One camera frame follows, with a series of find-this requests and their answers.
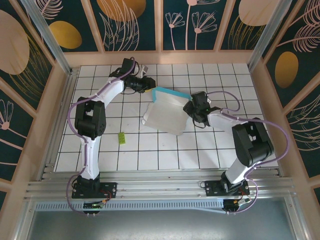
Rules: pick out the grey metal sheet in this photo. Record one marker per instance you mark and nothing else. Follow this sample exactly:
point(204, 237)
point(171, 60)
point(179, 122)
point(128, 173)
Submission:
point(160, 227)

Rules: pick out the aluminium side frame rail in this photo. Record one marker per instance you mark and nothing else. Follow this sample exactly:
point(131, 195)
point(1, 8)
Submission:
point(60, 120)

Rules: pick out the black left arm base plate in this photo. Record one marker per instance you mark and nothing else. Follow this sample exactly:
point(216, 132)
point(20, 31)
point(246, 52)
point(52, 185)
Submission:
point(110, 190)

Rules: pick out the pink leaf outline wall panel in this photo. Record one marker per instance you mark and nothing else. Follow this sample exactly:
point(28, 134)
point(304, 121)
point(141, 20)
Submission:
point(307, 130)

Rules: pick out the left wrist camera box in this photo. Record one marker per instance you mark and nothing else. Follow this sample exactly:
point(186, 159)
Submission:
point(144, 71)

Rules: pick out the single flower stems wall panel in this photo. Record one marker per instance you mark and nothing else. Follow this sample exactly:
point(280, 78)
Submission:
point(12, 140)

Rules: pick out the aluminium left frame post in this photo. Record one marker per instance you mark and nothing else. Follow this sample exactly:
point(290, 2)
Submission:
point(50, 42)

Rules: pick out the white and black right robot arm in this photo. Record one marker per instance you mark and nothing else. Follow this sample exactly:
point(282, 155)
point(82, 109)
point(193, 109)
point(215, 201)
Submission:
point(252, 145)

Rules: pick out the aluminium frame post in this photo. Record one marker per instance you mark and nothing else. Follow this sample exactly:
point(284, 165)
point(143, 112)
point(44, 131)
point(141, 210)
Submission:
point(268, 37)
point(50, 42)

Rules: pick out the aluminium base frame rails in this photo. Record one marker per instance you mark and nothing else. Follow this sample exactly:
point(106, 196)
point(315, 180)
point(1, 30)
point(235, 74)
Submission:
point(160, 186)

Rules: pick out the pink flowers wall panel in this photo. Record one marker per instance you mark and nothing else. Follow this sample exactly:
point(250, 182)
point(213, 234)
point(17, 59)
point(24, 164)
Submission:
point(190, 37)

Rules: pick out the teal and white paper box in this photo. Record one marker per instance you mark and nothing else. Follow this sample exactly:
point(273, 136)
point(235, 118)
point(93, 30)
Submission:
point(165, 115)

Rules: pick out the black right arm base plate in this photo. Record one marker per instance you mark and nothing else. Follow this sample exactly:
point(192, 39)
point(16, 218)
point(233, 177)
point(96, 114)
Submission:
point(212, 187)

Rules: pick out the pink circle gold lines panel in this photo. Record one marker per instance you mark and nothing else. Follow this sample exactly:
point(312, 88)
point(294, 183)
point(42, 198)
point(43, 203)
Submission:
point(250, 12)

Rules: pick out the framed picture at left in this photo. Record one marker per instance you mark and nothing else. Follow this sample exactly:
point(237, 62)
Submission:
point(12, 45)

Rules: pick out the yellow oval fern wall panel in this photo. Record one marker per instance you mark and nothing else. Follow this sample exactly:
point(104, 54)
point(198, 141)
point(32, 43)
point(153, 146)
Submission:
point(287, 70)

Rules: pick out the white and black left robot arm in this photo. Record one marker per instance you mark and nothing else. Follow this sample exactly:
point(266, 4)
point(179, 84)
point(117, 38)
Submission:
point(91, 160)

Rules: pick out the green toy brick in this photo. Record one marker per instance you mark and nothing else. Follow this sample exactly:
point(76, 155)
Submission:
point(122, 138)

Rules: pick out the orange circle leaf wall panel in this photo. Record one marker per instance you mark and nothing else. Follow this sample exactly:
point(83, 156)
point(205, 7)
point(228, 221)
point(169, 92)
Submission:
point(120, 10)

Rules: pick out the aluminium right frame post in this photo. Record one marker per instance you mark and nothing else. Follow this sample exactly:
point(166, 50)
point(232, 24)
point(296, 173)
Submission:
point(268, 37)

